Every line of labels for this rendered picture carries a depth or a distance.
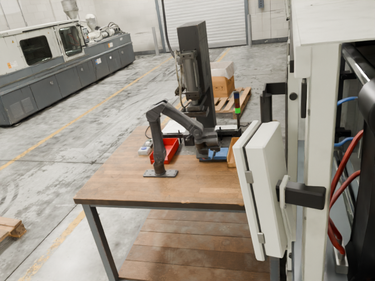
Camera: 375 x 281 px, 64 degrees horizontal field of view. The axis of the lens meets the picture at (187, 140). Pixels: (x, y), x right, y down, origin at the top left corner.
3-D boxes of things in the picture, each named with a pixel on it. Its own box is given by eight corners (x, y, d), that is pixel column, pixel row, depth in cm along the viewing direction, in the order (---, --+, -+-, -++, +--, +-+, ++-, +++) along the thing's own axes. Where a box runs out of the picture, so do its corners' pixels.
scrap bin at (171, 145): (150, 164, 189) (149, 156, 186) (162, 145, 211) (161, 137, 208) (169, 164, 186) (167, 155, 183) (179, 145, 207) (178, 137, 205)
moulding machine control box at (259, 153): (247, 219, 106) (240, 119, 89) (317, 226, 99) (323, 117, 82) (240, 261, 90) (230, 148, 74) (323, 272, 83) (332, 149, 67)
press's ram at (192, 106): (179, 122, 197) (172, 78, 185) (188, 108, 220) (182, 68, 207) (206, 121, 192) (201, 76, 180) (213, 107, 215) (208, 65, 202)
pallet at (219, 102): (201, 95, 603) (200, 88, 596) (251, 93, 566) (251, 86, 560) (179, 119, 503) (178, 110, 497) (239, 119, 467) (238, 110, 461)
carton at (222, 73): (208, 87, 594) (206, 61, 573) (239, 86, 571) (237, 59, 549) (197, 98, 539) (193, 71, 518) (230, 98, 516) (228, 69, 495)
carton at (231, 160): (227, 168, 173) (226, 156, 170) (232, 148, 195) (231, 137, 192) (250, 168, 170) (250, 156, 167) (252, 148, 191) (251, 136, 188)
